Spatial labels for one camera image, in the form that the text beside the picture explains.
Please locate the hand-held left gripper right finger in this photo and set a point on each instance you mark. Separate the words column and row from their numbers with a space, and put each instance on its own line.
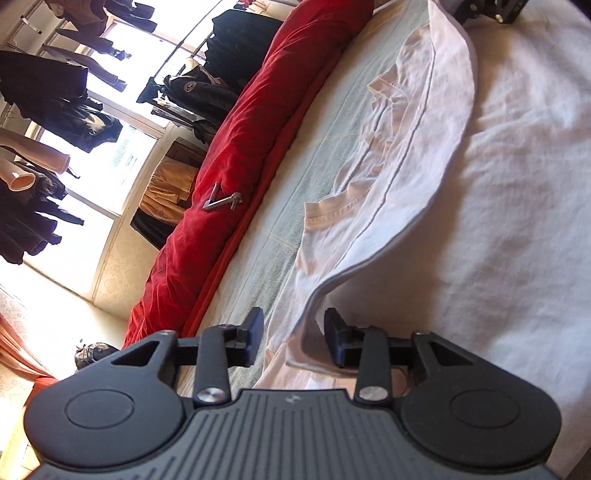
column 334, row 337

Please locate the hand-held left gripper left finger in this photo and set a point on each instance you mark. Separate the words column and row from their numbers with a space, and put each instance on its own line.
column 249, row 337

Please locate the white printed t-shirt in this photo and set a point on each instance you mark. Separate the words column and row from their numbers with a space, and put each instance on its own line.
column 508, row 207

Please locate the yellow draped clothes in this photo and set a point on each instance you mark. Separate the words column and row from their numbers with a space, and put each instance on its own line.
column 168, row 194

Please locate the metal clothes rack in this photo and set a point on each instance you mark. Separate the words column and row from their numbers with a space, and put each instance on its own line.
column 184, row 50

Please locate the hanging dark clothes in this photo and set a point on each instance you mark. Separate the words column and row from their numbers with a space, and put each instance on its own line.
column 46, row 92

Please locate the black draped garment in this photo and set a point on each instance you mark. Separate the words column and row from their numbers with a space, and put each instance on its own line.
column 150, row 230

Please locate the dark backpack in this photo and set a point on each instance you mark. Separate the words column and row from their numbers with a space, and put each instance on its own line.
column 94, row 357

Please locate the brown chair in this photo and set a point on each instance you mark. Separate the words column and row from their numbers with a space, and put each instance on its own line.
column 187, row 154

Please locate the red quilt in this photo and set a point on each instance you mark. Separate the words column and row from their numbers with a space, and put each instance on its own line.
column 258, row 138

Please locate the orange window curtain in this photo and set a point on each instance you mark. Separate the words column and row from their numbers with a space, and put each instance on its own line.
column 18, row 355

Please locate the black jacket with patch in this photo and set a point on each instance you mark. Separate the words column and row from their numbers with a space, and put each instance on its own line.
column 198, row 97

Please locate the metal bracket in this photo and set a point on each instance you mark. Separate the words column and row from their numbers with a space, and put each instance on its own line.
column 221, row 201

